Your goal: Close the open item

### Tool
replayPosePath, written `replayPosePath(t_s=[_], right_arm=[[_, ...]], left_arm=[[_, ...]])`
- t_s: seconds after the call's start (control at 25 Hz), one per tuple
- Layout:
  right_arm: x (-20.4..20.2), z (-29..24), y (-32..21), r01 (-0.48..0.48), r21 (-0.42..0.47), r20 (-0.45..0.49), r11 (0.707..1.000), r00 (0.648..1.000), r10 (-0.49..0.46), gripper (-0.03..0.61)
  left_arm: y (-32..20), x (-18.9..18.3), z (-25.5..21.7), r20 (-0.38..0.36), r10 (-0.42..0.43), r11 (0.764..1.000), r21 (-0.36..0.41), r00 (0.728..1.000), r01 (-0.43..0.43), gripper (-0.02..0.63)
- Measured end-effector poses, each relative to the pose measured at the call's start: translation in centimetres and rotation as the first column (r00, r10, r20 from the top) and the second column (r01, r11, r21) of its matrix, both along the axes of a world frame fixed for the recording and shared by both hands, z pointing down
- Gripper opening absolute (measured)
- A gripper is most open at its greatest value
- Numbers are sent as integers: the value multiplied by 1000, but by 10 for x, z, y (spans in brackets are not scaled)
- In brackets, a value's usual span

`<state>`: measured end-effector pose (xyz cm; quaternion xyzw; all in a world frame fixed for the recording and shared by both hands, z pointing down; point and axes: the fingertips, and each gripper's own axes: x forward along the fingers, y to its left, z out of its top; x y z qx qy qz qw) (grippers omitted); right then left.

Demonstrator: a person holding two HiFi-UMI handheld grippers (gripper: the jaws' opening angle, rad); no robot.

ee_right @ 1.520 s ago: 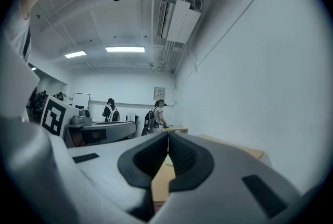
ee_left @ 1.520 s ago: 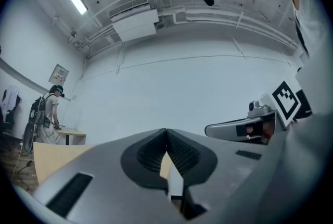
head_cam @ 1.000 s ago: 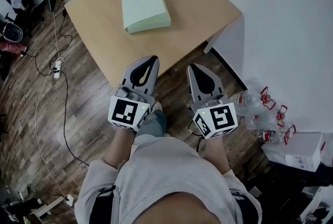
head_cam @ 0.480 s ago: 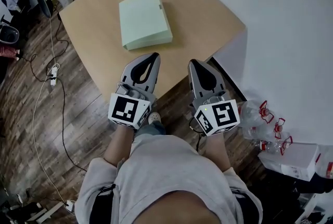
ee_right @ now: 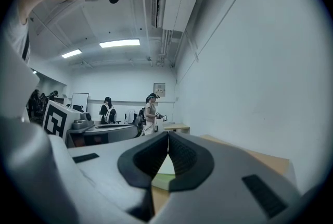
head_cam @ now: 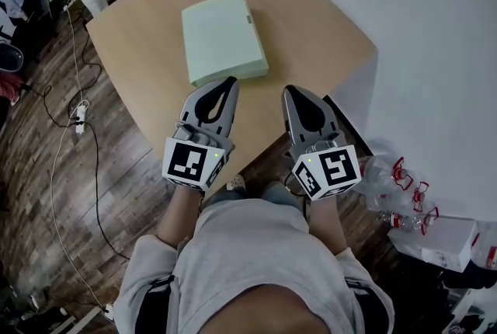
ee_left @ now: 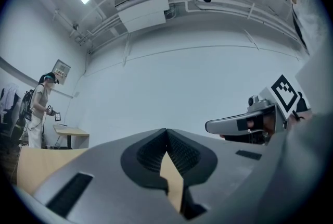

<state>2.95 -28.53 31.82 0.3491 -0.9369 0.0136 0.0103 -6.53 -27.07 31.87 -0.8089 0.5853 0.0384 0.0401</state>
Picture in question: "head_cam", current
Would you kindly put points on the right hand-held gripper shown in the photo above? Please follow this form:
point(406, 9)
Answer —
point(338, 167)

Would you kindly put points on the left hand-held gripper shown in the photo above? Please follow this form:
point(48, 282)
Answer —
point(186, 163)

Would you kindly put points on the light green folder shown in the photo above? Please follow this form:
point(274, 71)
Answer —
point(221, 37)

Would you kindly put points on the person's left forearm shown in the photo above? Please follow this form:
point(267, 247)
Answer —
point(178, 212)

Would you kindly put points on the person's right forearm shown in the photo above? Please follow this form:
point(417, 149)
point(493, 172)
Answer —
point(326, 223)

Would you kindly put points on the person's left white shoe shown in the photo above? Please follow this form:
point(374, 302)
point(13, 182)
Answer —
point(236, 182)

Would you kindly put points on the person's grey trousers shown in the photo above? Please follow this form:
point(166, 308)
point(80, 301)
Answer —
point(279, 194)

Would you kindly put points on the large clear water bottle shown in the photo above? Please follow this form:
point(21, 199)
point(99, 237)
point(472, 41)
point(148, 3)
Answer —
point(378, 173)
point(392, 198)
point(407, 221)
point(485, 247)

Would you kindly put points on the wooden table white legs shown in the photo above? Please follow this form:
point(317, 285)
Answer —
point(310, 33)

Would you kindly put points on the white power strip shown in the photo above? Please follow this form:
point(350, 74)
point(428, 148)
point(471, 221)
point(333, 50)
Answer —
point(80, 119)

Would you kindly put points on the person's grey shirt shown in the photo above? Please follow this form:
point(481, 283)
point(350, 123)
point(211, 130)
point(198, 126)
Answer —
point(248, 247)

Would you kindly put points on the white cardboard box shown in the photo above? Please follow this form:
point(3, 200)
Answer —
point(438, 247)

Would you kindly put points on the red checked cloth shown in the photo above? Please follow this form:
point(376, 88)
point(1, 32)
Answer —
point(9, 88)

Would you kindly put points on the grey helmet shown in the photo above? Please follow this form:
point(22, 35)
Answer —
point(9, 58)

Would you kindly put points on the white power adapter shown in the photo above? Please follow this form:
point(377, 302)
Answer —
point(109, 312)

